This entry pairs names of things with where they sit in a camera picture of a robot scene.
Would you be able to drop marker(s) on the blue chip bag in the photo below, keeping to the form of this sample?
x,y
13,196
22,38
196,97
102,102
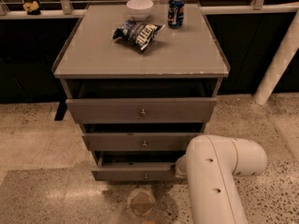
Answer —
x,y
137,33

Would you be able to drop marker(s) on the grey drawer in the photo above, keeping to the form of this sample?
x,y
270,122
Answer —
x,y
141,110
136,165
137,141

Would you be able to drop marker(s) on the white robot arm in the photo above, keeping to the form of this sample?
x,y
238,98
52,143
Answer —
x,y
210,164

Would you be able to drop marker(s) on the grey middle drawer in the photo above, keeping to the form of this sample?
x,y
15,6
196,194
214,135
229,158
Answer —
x,y
137,141

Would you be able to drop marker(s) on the grey drawer cabinet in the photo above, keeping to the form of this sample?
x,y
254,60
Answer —
x,y
180,63

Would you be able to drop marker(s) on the white diagonal pipe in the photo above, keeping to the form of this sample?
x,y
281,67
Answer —
x,y
282,58

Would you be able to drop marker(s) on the white bowl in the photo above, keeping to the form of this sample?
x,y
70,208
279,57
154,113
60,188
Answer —
x,y
139,9

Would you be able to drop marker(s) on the blue soda can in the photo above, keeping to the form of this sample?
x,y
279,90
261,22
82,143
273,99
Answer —
x,y
175,13

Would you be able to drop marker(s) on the grey bottom drawer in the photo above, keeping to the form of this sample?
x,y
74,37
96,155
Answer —
x,y
136,165

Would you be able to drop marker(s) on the grey top drawer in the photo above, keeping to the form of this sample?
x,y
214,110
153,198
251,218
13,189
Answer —
x,y
141,110

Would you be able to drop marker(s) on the yellow object on ledge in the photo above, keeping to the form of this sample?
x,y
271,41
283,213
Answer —
x,y
32,8

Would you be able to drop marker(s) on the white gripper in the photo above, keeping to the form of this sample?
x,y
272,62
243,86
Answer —
x,y
180,167

